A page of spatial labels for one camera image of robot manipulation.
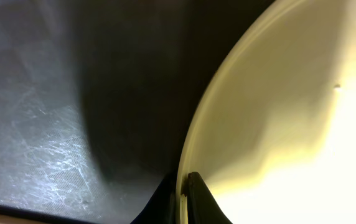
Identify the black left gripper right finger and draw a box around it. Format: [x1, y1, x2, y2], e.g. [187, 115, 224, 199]
[185, 172, 232, 224]

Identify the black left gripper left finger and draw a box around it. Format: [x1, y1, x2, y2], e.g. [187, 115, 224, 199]
[131, 172, 177, 224]

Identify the yellow plate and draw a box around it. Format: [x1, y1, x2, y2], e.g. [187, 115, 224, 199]
[176, 0, 356, 223]

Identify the brown serving tray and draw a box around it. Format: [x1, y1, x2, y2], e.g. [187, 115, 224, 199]
[0, 0, 270, 223]

